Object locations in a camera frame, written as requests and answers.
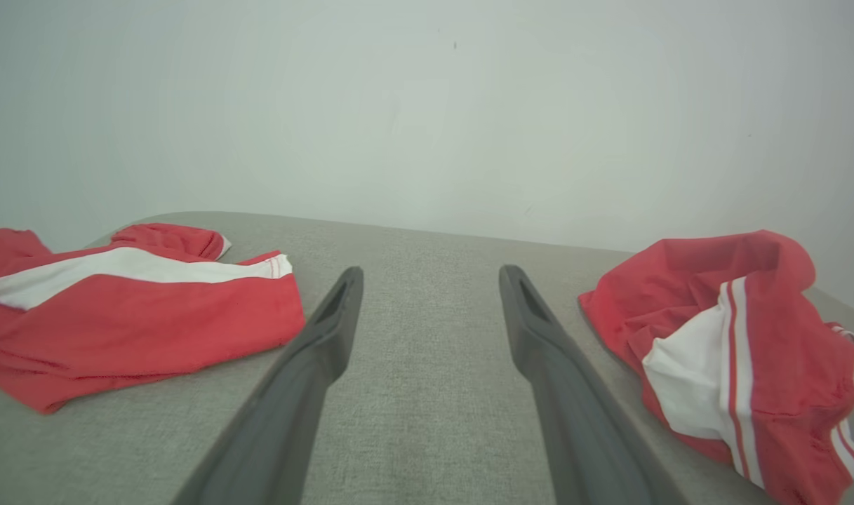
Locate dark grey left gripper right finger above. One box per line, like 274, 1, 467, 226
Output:
499, 264, 687, 505

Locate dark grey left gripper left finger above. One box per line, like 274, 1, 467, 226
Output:
172, 267, 364, 505

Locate red shorts with white stripe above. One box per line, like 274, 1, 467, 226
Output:
0, 223, 306, 415

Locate red shirt with white sleeves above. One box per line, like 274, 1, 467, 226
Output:
579, 230, 854, 505

